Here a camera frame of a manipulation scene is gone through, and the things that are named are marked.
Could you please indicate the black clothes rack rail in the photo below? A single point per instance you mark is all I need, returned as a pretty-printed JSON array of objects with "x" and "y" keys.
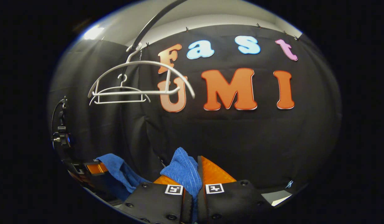
[{"x": 154, "y": 18}]

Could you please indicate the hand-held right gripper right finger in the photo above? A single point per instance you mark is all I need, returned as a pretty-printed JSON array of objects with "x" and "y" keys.
[{"x": 202, "y": 213}]

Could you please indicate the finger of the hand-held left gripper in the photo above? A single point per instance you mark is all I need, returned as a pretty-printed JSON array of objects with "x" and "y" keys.
[{"x": 97, "y": 168}]

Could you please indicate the ceiling light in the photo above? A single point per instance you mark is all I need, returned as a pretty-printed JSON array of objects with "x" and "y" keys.
[{"x": 93, "y": 32}]

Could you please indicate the white clothes hanger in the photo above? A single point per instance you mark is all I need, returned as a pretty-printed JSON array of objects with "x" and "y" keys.
[
  {"x": 123, "y": 90},
  {"x": 148, "y": 63}
]

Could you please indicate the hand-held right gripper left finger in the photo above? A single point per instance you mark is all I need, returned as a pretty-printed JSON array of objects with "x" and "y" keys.
[{"x": 187, "y": 211}]

